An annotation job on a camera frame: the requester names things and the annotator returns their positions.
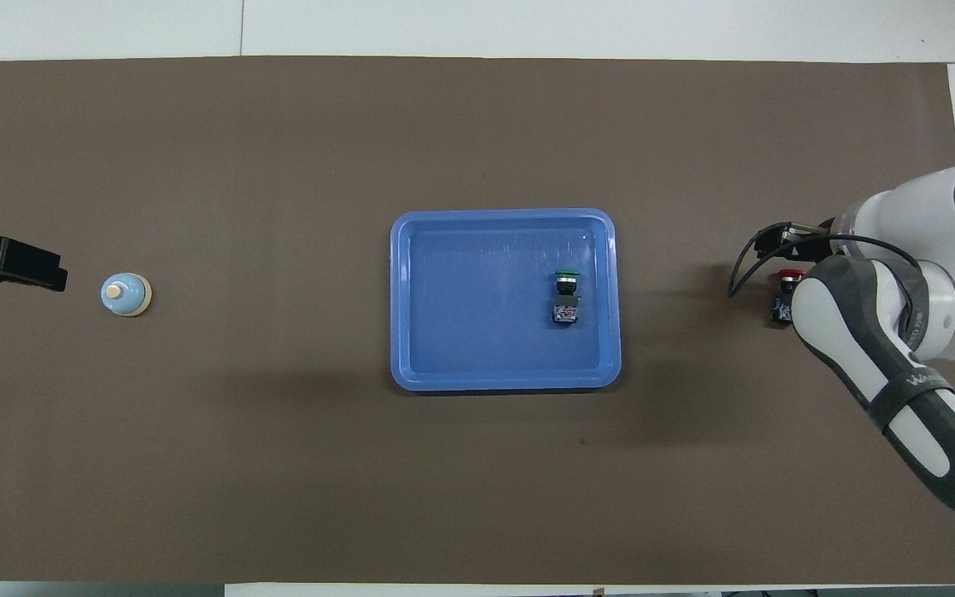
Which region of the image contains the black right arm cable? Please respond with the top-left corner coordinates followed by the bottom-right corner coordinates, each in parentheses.
top-left (729, 224), bottom-right (926, 299)

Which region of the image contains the brown table mat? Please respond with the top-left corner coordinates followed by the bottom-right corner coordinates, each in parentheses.
top-left (0, 56), bottom-right (955, 585)

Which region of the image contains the green push button switch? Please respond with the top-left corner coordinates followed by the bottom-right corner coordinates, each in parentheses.
top-left (550, 269), bottom-right (583, 326)

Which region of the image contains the blue plastic tray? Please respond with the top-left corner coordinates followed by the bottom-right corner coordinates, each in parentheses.
top-left (390, 208), bottom-right (623, 393)

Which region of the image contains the light blue desk bell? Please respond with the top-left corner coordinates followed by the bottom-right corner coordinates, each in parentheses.
top-left (100, 272), bottom-right (153, 318)

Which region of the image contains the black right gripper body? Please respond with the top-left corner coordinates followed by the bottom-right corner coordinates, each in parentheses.
top-left (755, 222), bottom-right (833, 262)

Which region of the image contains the red push button switch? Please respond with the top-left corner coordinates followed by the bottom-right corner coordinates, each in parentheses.
top-left (768, 269), bottom-right (807, 326)

